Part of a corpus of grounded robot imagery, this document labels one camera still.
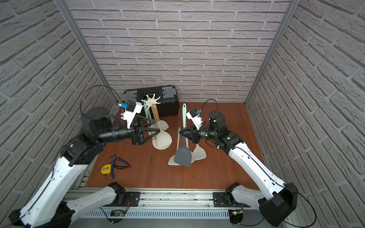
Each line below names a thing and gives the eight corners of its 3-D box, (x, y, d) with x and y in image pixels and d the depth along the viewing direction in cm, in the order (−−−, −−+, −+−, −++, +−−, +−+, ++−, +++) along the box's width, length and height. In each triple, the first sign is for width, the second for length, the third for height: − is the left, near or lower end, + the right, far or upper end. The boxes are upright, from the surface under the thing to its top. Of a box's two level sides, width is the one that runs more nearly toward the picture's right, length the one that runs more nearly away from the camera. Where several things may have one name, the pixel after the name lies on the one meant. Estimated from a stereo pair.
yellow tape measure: (102, 176, 83) (100, 175, 81) (103, 166, 87) (101, 165, 85) (110, 173, 84) (109, 172, 82) (111, 164, 88) (109, 162, 86)
